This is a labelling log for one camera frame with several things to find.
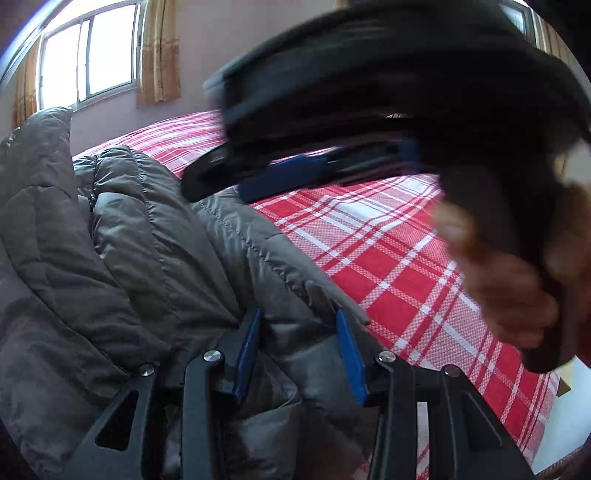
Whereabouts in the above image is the person's right hand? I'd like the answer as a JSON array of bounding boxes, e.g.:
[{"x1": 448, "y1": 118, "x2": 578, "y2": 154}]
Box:
[{"x1": 433, "y1": 184, "x2": 590, "y2": 364}]

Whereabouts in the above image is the red white plaid bedsheet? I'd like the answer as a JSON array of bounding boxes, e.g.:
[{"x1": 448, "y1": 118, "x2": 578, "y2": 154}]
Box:
[{"x1": 73, "y1": 112, "x2": 558, "y2": 479}]

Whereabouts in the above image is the window with grey frame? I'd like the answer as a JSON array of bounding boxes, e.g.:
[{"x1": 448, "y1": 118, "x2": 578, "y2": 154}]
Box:
[{"x1": 38, "y1": 0, "x2": 145, "y2": 109}]

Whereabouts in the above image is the grey puffer jacket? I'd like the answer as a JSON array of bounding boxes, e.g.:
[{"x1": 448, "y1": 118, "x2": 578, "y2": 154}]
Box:
[{"x1": 1, "y1": 108, "x2": 375, "y2": 479}]

